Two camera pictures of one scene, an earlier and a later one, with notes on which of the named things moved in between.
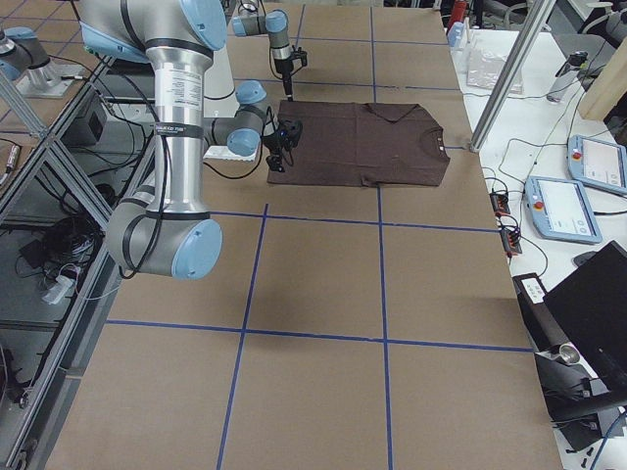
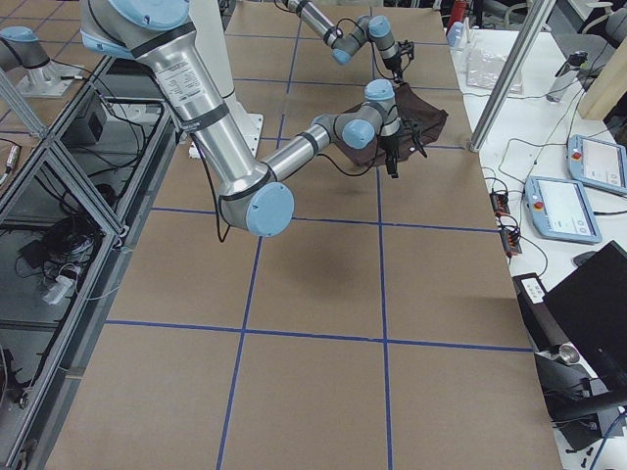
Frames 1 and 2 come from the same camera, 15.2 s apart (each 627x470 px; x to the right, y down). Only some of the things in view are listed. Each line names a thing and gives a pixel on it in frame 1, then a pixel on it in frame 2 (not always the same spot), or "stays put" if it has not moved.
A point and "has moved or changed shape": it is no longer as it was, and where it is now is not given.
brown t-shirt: [362, 144] has moved or changed shape
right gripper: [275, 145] → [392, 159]
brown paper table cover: [341, 327] stays put
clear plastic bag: [483, 67] stays put
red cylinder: [458, 12] stays put
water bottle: [568, 75] stays put
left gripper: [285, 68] → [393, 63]
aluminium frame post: [537, 19] stays put
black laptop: [592, 303] stays put
